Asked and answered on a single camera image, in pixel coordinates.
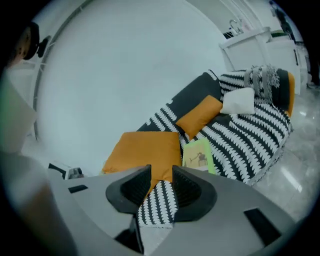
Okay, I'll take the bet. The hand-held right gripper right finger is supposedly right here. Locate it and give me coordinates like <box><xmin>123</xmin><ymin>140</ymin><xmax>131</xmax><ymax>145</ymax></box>
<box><xmin>152</xmin><ymin>164</ymin><xmax>300</xmax><ymax>256</ymax></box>

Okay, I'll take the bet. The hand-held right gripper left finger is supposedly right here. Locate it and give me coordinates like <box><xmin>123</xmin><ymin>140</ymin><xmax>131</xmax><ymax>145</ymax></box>
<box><xmin>48</xmin><ymin>164</ymin><xmax>152</xmax><ymax>256</ymax></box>

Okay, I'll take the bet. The green book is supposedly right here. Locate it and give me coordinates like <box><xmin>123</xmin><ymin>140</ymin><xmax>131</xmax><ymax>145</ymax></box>
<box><xmin>182</xmin><ymin>137</ymin><xmax>216</xmax><ymax>175</ymax></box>

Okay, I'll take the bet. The white floor device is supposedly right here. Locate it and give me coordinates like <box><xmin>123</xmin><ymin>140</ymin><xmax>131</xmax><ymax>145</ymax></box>
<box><xmin>47</xmin><ymin>162</ymin><xmax>85</xmax><ymax>181</ymax></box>

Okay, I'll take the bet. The large orange cushion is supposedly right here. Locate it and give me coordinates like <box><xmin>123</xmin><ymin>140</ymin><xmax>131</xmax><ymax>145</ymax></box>
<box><xmin>100</xmin><ymin>131</ymin><xmax>183</xmax><ymax>196</ymax></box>

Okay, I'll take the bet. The small orange cushion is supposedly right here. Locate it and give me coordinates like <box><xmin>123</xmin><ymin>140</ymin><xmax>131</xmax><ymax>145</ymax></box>
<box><xmin>175</xmin><ymin>94</ymin><xmax>224</xmax><ymax>141</ymax></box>

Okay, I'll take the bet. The person's light shirt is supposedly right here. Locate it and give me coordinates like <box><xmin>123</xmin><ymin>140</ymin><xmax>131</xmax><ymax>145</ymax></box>
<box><xmin>0</xmin><ymin>65</ymin><xmax>38</xmax><ymax>154</ymax></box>

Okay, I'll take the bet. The white cushion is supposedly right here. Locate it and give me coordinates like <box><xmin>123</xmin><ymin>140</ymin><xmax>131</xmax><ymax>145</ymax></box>
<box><xmin>219</xmin><ymin>87</ymin><xmax>256</xmax><ymax>116</ymax></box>

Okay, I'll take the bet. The folded grey patterned blanket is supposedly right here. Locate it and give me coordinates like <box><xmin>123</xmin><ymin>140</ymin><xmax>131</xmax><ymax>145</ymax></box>
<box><xmin>243</xmin><ymin>64</ymin><xmax>290</xmax><ymax>105</ymax></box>

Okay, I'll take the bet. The person's head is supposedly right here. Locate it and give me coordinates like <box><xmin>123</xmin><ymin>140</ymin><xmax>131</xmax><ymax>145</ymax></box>
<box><xmin>9</xmin><ymin>23</ymin><xmax>35</xmax><ymax>67</ymax></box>

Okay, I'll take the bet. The white counter cabinet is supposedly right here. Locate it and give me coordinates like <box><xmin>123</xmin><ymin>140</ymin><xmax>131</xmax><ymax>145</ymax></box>
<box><xmin>218</xmin><ymin>25</ymin><xmax>306</xmax><ymax>96</ymax></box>

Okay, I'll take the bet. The metal faucet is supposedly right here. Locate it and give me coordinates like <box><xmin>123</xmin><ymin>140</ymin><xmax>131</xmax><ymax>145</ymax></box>
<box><xmin>229</xmin><ymin>19</ymin><xmax>245</xmax><ymax>36</ymax></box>

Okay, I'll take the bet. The white curved rail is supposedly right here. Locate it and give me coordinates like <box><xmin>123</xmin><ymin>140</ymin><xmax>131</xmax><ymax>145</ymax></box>
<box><xmin>31</xmin><ymin>0</ymin><xmax>89</xmax><ymax>141</ymax></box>

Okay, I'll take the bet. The black head-worn camera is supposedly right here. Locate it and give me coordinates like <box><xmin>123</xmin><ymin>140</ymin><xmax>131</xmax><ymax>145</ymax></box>
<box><xmin>24</xmin><ymin>21</ymin><xmax>52</xmax><ymax>61</ymax></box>

